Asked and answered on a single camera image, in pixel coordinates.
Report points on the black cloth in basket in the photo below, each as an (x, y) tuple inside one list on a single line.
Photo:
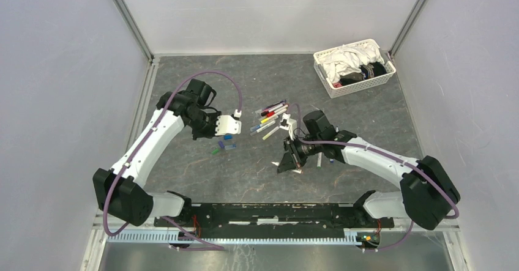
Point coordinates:
[(371, 70)]

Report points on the white cloth in basket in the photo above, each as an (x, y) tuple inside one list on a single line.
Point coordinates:
[(348, 59)]

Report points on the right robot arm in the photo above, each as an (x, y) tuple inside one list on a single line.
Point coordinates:
[(426, 194)]

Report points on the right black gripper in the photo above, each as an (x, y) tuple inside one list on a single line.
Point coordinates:
[(289, 161)]

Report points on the white slotted cable duct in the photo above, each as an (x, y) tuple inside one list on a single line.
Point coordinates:
[(172, 237)]

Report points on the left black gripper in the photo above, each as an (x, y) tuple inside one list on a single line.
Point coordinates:
[(210, 134)]

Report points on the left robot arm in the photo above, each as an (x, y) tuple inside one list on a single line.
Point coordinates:
[(120, 189)]

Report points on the black cap marker pen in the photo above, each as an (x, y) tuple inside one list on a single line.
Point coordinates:
[(270, 108)]

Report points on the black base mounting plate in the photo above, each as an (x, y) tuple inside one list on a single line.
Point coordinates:
[(277, 221)]

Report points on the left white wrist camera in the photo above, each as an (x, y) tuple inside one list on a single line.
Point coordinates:
[(228, 124)]

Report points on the clear blue pen cap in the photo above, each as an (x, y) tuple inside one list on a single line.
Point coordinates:
[(230, 146)]

